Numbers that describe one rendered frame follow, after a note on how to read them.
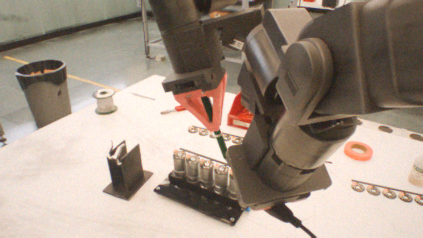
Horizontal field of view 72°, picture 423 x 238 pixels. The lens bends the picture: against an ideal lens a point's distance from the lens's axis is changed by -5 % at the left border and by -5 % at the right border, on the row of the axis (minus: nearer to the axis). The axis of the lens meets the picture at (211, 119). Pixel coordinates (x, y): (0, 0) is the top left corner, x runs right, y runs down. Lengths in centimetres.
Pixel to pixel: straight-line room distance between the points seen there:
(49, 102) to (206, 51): 208
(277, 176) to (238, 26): 18
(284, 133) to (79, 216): 40
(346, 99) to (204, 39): 23
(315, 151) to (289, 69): 8
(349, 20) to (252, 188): 20
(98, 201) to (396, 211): 52
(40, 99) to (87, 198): 184
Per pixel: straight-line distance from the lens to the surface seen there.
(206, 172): 52
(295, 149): 25
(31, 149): 78
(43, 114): 245
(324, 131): 24
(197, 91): 40
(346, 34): 18
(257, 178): 32
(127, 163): 55
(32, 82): 234
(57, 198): 62
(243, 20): 37
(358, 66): 17
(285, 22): 27
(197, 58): 38
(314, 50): 18
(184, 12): 39
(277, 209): 35
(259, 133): 28
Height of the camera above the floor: 113
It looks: 29 degrees down
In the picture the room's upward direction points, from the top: straight up
